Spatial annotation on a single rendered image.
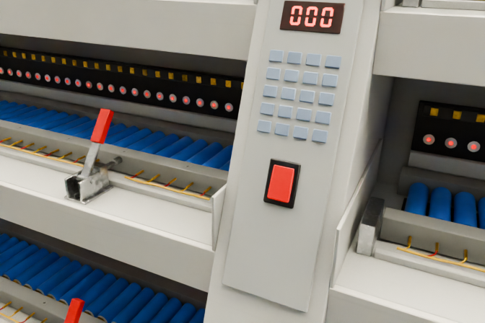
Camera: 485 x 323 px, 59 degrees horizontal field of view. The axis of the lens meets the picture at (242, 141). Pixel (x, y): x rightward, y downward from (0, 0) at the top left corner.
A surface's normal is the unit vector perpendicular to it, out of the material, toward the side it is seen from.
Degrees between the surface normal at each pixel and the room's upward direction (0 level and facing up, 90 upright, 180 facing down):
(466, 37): 111
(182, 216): 21
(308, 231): 90
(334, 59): 90
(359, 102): 90
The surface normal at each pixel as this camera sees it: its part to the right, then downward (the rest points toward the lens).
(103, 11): -0.43, 0.33
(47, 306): 0.02, -0.93
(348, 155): -0.39, -0.02
